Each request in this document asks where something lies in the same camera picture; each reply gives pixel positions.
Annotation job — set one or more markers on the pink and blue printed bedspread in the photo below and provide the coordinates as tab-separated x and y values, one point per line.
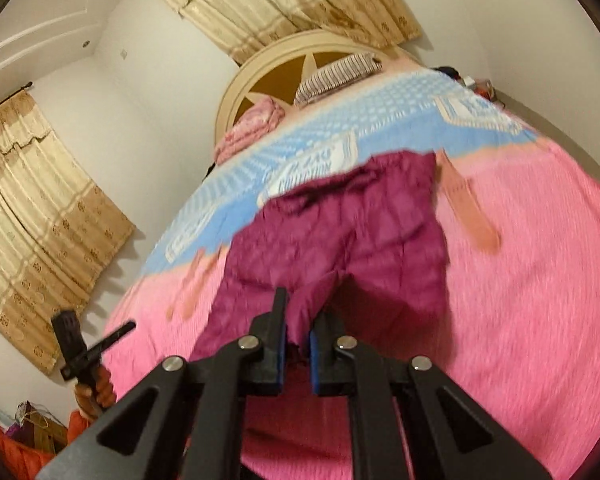
520	285

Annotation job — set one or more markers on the beige patterned window curtain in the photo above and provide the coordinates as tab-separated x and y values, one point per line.
45	230
290	5

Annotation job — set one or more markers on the small clutter pile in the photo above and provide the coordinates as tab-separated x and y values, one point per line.
472	85

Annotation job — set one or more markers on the brown paper bag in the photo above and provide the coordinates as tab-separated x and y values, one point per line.
40	432

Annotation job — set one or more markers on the cream wooden headboard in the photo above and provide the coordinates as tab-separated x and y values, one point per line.
270	80

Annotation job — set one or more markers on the orange cloth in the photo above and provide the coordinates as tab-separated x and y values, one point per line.
25	462

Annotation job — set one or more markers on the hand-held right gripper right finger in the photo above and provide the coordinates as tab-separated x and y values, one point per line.
314	365

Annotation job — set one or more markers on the folded pink quilt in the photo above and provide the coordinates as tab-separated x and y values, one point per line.
250	130

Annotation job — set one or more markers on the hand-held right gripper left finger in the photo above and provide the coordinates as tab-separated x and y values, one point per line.
279	360

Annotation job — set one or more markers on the black curtain rod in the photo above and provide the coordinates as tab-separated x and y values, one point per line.
5	100

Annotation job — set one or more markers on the person's left hand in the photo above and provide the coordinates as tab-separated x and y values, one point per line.
97	395

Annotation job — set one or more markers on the magenta puffer jacket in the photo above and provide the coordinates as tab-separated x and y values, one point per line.
350	240

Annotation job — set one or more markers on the striped pillow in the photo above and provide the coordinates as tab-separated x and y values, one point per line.
337	77

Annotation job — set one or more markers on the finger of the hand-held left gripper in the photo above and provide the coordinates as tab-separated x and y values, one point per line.
112	339

